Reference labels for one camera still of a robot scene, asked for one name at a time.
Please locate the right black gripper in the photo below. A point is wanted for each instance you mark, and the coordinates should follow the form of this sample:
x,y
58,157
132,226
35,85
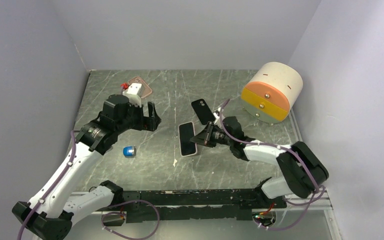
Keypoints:
x,y
204,137

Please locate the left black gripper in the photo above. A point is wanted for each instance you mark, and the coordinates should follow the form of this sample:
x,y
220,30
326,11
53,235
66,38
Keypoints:
x,y
149,123

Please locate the beige phone case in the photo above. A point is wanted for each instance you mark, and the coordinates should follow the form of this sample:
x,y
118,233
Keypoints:
x,y
180,142

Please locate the black smartphone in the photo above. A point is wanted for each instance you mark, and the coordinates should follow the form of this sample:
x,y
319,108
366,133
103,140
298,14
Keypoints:
x,y
187,139

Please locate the black phone case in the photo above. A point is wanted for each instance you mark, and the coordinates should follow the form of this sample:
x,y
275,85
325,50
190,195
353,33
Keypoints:
x,y
202,111

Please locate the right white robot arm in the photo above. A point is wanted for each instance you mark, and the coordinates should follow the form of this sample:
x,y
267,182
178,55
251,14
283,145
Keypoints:
x,y
302,173

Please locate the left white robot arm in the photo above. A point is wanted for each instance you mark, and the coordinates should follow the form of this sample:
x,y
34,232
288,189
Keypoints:
x,y
50,214

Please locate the pink phone case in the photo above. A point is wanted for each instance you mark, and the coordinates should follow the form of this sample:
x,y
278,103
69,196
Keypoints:
x,y
147,91

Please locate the blue grey small cylinder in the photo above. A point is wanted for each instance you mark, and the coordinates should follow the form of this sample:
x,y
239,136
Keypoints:
x,y
129,151

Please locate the round drawer cabinet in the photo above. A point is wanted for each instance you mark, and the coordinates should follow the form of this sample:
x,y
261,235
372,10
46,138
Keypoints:
x,y
271,93

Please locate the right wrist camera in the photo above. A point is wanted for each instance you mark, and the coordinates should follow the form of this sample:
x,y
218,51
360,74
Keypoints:
x,y
216,115

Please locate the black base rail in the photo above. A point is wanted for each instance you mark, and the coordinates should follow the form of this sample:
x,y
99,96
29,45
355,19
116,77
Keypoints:
x,y
241,204

